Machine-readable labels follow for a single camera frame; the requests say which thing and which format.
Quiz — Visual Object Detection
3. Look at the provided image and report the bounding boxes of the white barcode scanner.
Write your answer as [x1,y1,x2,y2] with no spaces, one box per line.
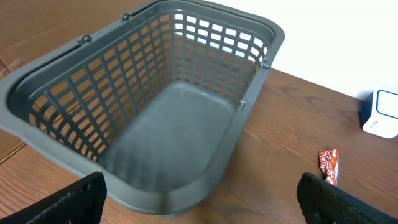
[359,83,397,138]

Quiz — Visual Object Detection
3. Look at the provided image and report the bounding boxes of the red orange snack bar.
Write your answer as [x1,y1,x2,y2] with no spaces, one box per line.
[318,149,339,186]

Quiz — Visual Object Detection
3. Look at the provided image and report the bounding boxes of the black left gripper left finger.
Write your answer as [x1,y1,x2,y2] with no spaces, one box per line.
[1,172,107,224]

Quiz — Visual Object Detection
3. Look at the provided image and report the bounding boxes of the grey plastic basket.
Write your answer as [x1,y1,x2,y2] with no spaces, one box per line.
[1,1,285,215]

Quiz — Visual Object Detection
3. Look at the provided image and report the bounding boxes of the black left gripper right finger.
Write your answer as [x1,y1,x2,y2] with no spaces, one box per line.
[297,172,397,224]

